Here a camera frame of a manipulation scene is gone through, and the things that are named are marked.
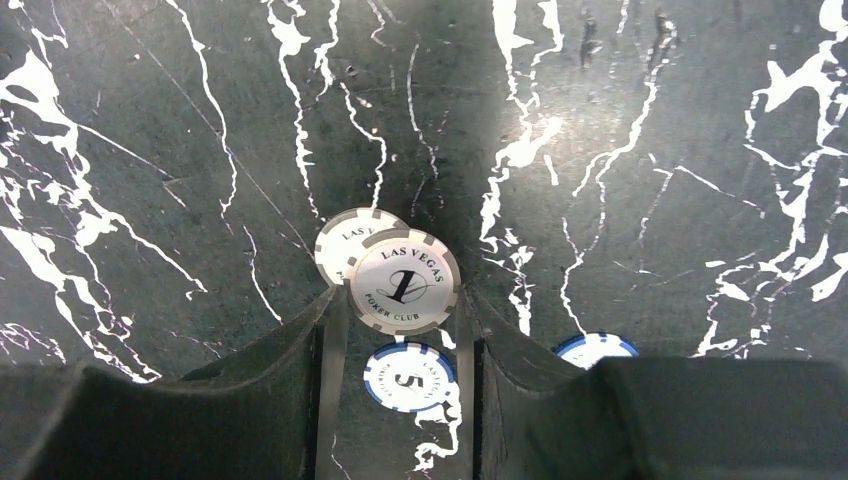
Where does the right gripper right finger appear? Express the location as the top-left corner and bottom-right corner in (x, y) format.
(463, 292), (847, 479)

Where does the white poker chip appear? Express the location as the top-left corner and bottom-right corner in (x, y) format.
(314, 207), (407, 286)
(362, 341), (459, 413)
(344, 228), (462, 336)
(554, 332), (639, 370)

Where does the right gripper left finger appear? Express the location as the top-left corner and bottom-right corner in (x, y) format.
(1, 287), (338, 479)

